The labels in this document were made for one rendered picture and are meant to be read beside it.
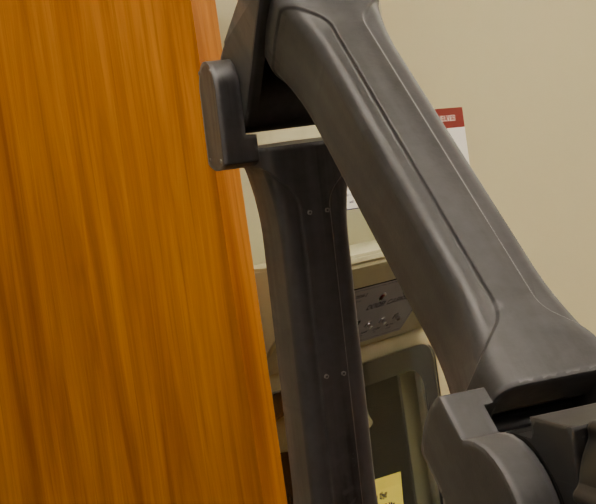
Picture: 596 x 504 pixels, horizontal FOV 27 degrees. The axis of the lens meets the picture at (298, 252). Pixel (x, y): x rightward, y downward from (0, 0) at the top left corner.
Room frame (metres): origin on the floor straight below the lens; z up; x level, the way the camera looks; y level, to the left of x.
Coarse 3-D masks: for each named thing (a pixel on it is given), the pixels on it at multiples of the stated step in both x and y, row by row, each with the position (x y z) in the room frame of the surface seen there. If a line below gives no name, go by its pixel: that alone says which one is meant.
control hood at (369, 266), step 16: (352, 256) 1.10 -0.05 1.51; (368, 256) 1.11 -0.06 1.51; (256, 272) 1.10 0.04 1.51; (352, 272) 1.10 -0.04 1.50; (368, 272) 1.12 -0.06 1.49; (384, 272) 1.15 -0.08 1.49; (272, 320) 1.09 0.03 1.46; (416, 320) 1.30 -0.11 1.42; (272, 336) 1.09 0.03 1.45; (384, 336) 1.26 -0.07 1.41; (272, 352) 1.10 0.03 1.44; (272, 368) 1.12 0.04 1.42
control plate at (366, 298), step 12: (360, 288) 1.14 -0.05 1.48; (372, 288) 1.15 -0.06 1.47; (384, 288) 1.17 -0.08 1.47; (396, 288) 1.19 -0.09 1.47; (360, 300) 1.15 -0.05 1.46; (372, 300) 1.17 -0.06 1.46; (384, 300) 1.19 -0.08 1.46; (396, 300) 1.22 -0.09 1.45; (360, 312) 1.17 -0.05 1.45; (372, 312) 1.19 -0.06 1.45; (384, 312) 1.22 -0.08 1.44; (396, 312) 1.24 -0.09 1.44; (408, 312) 1.26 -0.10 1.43; (360, 324) 1.19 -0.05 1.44; (372, 324) 1.22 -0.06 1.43; (384, 324) 1.24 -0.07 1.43; (396, 324) 1.26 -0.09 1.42; (360, 336) 1.22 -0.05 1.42; (372, 336) 1.24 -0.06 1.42
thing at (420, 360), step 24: (384, 360) 1.29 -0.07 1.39; (408, 360) 1.32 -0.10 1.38; (432, 360) 1.35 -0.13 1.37; (384, 384) 1.28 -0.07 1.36; (408, 384) 1.32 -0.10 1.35; (432, 384) 1.35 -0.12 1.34; (384, 408) 1.28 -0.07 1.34; (408, 408) 1.31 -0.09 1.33; (384, 432) 1.27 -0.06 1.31; (408, 432) 1.31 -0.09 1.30; (288, 456) 1.16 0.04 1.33; (384, 456) 1.27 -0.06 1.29; (408, 456) 1.30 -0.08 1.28; (288, 480) 1.15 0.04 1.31; (408, 480) 1.30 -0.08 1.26; (432, 480) 1.33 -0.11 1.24
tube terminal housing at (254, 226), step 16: (288, 128) 1.23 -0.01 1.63; (304, 128) 1.25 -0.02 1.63; (256, 208) 1.18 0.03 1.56; (256, 224) 1.18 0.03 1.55; (352, 224) 1.29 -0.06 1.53; (256, 240) 1.17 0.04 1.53; (352, 240) 1.29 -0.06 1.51; (368, 240) 1.31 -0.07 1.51; (256, 256) 1.17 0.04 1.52; (400, 336) 1.34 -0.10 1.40; (416, 336) 1.36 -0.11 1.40; (368, 352) 1.29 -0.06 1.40; (384, 352) 1.31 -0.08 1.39; (272, 384) 1.17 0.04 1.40
